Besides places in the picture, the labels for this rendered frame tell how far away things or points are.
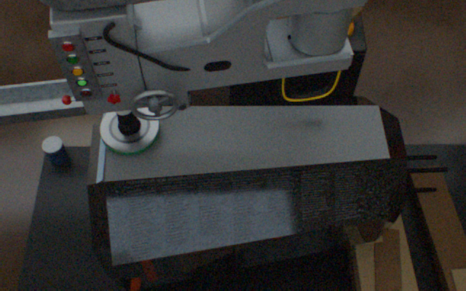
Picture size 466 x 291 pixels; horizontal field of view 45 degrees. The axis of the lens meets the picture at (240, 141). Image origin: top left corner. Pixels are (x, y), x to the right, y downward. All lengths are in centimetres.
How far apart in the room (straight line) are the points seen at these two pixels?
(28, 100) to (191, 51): 63
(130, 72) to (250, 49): 36
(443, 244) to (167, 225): 135
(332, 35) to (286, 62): 17
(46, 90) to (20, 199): 117
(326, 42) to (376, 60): 173
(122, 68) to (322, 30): 59
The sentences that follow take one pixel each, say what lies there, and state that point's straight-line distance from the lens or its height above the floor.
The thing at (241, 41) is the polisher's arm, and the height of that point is 136.
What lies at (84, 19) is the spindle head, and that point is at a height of 152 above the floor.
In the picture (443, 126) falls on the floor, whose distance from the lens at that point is 328.
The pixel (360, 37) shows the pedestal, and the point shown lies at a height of 74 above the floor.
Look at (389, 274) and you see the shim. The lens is 257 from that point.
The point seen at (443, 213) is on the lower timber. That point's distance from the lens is 290.
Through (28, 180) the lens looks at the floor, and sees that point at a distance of 312.
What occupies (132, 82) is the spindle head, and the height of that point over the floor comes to 125.
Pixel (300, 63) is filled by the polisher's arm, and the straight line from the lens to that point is 179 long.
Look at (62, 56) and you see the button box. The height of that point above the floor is 142.
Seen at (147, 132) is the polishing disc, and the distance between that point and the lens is 207.
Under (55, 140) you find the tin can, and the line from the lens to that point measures 301.
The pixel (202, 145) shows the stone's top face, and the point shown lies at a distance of 208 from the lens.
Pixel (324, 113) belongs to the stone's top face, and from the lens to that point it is 218.
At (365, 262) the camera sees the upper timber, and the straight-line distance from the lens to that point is 258.
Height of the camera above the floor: 258
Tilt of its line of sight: 59 degrees down
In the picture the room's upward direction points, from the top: straight up
